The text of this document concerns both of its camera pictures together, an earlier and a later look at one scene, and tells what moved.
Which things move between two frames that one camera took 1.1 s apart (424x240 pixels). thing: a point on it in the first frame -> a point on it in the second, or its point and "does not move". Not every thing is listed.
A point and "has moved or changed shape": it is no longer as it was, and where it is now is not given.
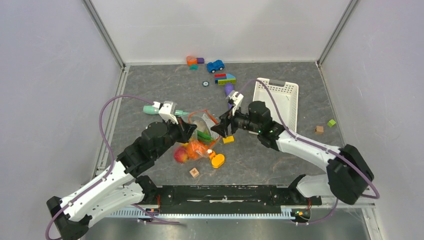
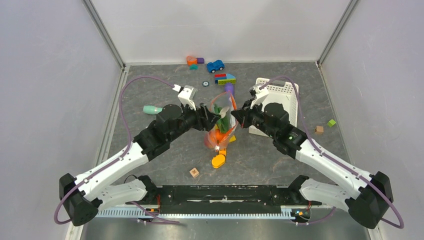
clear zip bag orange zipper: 204,138 -> 223,103
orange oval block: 217,160 does not move
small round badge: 205,83 does not move
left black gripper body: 181,135 -> 199,122
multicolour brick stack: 222,79 does not move
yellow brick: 229,139 does not move
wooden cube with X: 194,172 does not move
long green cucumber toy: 205,135 has moved or changed shape
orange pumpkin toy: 196,149 has moved or changed shape
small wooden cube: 319,130 does not move
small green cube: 331,123 does not move
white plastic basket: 287,99 does not move
